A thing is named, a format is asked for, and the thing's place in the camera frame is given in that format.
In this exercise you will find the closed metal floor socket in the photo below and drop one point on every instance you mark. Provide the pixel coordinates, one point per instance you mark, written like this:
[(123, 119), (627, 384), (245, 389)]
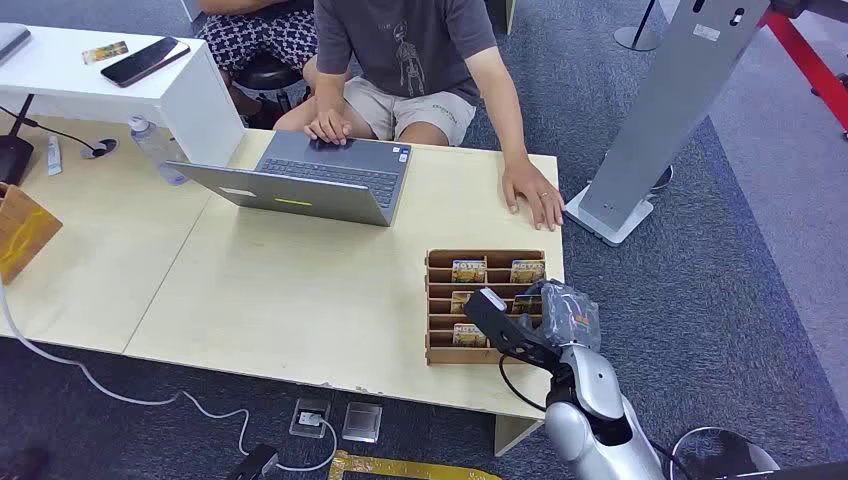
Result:
[(362, 422)]

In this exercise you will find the person's right hand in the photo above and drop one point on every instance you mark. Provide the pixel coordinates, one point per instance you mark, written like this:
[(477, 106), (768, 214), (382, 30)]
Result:
[(328, 126)]

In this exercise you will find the white desk leg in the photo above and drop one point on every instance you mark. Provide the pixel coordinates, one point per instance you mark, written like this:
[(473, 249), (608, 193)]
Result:
[(513, 434)]

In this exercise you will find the silver kiosk stand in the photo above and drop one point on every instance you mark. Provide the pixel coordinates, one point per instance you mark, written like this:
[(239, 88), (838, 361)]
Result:
[(669, 99)]

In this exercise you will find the person in patterned clothing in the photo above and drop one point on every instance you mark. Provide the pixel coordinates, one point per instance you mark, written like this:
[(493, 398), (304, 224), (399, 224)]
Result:
[(258, 33)]

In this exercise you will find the grey open laptop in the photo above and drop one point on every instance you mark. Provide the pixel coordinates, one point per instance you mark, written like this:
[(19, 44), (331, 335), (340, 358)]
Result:
[(311, 189)]

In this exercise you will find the black round stool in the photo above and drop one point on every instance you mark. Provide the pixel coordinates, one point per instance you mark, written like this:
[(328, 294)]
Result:
[(265, 76)]

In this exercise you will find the grey stanchion base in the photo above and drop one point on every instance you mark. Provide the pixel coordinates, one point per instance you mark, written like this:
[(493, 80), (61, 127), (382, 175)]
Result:
[(636, 36)]

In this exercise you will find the black smartphone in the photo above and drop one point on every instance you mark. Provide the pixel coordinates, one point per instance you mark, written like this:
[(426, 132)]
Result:
[(144, 61)]

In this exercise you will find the person's left hand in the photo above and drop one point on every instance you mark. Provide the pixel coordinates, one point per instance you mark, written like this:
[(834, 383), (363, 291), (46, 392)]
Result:
[(533, 192)]

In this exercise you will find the clear plastic water bottle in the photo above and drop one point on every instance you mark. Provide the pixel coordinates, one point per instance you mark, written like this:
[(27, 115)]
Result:
[(156, 149)]

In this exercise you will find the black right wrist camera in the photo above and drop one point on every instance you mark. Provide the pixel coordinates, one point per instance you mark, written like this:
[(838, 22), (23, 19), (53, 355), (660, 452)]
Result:
[(505, 324)]

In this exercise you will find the small white tube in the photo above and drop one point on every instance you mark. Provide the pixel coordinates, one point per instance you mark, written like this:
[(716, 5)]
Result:
[(54, 158)]

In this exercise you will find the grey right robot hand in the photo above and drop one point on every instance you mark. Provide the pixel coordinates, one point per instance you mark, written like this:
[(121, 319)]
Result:
[(568, 316)]

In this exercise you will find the grey closed laptop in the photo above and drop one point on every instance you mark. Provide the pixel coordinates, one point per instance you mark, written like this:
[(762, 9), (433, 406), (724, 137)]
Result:
[(10, 40)]

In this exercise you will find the white desk riser shelf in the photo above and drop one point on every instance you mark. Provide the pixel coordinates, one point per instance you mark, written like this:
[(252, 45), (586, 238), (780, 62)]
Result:
[(179, 99)]

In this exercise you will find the black round robot part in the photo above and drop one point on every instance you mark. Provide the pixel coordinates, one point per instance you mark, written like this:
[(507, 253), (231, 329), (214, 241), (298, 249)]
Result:
[(725, 457)]

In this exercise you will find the person's right forearm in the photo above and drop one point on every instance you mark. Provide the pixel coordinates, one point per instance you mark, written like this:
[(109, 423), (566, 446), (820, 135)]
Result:
[(329, 93)]

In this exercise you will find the black monitor stand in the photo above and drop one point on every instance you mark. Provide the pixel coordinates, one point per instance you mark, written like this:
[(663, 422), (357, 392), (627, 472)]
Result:
[(13, 156)]

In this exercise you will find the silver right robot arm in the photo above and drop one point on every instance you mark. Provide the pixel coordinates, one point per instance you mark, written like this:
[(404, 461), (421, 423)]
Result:
[(596, 424)]

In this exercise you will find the person's left forearm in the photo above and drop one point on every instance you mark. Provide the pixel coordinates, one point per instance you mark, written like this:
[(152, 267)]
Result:
[(500, 106)]

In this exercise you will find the wooden card holder rack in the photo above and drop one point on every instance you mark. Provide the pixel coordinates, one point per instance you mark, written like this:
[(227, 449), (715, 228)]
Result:
[(437, 311)]

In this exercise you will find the yellow floor tape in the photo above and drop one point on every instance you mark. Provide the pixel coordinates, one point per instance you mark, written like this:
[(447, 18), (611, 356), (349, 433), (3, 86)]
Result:
[(404, 469)]

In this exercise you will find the floor socket with plug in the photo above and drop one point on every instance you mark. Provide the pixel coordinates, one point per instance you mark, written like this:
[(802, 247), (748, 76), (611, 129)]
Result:
[(309, 418)]

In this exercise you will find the hotel key card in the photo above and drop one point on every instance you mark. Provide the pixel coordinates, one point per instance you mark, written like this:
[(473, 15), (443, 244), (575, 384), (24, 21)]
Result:
[(104, 52), (524, 305), (469, 272), (460, 303), (469, 336), (527, 271)]

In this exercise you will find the black power adapter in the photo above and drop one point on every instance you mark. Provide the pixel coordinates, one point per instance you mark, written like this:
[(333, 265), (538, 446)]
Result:
[(255, 462)]

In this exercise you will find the red metal bar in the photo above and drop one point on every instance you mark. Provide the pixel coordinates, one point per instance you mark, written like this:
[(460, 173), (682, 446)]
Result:
[(808, 63)]

